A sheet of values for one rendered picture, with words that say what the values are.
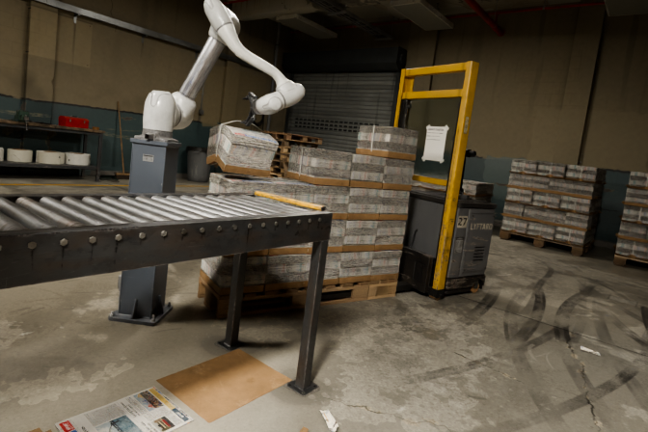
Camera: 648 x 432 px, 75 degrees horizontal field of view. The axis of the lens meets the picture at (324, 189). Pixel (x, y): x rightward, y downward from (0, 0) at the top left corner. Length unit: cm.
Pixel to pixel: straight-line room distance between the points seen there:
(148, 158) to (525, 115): 757
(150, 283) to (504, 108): 771
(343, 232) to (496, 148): 643
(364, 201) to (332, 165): 39
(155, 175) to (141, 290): 64
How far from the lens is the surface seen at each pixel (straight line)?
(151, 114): 246
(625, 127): 874
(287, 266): 277
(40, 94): 876
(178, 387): 206
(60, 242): 118
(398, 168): 317
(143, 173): 247
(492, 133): 910
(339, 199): 288
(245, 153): 247
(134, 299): 263
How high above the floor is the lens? 107
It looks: 5 degrees down
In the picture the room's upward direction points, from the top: 7 degrees clockwise
